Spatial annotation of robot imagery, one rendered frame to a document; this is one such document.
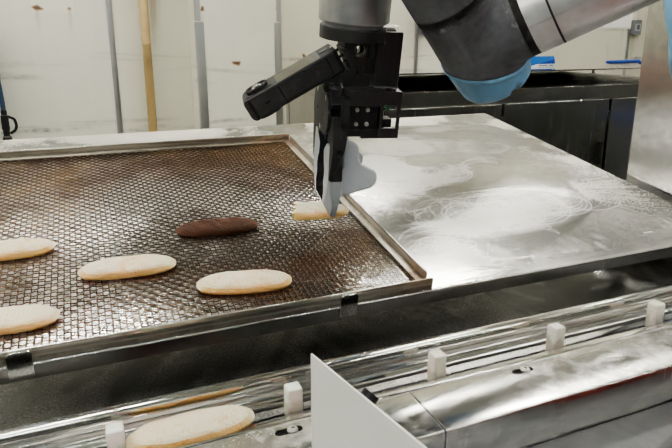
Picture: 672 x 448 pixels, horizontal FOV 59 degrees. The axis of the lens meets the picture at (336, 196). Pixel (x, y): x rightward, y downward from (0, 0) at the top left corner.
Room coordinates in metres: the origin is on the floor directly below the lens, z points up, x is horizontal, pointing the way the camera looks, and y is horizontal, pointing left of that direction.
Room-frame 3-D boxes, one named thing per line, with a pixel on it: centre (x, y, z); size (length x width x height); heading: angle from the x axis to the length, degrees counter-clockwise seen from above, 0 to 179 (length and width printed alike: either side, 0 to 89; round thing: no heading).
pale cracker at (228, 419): (0.41, 0.11, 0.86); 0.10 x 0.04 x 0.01; 113
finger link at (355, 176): (0.65, -0.02, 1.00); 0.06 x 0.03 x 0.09; 104
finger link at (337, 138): (0.64, 0.00, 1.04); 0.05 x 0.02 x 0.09; 14
